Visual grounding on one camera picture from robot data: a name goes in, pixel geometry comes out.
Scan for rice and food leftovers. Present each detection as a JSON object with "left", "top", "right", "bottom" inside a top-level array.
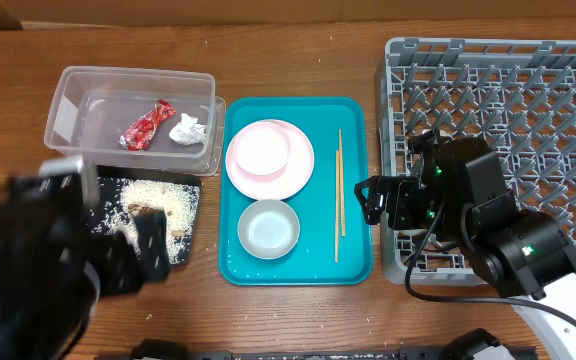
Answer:
[{"left": 90, "top": 178, "right": 201, "bottom": 265}]

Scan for red snack wrapper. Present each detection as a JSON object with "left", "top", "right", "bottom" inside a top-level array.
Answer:
[{"left": 119, "top": 99, "right": 176, "bottom": 151}]

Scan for white napkin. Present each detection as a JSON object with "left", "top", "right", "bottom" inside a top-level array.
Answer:
[{"left": 169, "top": 113, "right": 206, "bottom": 145}]

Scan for grey bowl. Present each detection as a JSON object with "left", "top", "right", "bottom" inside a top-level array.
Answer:
[{"left": 237, "top": 200, "right": 301, "bottom": 260}]

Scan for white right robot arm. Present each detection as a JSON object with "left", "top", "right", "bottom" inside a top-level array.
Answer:
[{"left": 354, "top": 132, "right": 576, "bottom": 359}]

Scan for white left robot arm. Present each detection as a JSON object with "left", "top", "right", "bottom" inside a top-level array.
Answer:
[{"left": 0, "top": 173, "right": 171, "bottom": 359}]

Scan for black waste tray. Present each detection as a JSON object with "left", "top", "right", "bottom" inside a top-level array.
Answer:
[{"left": 87, "top": 164, "right": 203, "bottom": 266}]

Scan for grey dishwasher rack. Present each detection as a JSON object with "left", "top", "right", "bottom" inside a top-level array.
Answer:
[{"left": 373, "top": 36, "right": 576, "bottom": 287}]

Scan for left wooden chopstick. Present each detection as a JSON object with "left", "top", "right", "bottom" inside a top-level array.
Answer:
[{"left": 334, "top": 150, "right": 340, "bottom": 263}]

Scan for wooden chopstick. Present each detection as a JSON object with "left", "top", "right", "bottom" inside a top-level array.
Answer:
[
  {"left": 338, "top": 129, "right": 346, "bottom": 237},
  {"left": 334, "top": 150, "right": 340, "bottom": 263}
]

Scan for teal plastic tray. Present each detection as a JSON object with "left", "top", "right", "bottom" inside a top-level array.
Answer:
[{"left": 218, "top": 97, "right": 373, "bottom": 286}]

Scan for right wooden chopstick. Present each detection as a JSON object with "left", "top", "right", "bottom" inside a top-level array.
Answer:
[{"left": 338, "top": 129, "right": 346, "bottom": 237}]

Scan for clear plastic bin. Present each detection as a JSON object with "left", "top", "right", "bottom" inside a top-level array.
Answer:
[{"left": 44, "top": 66, "right": 226, "bottom": 176}]

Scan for pink large plate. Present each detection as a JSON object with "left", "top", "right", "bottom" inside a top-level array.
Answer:
[{"left": 224, "top": 119, "right": 315, "bottom": 200}]

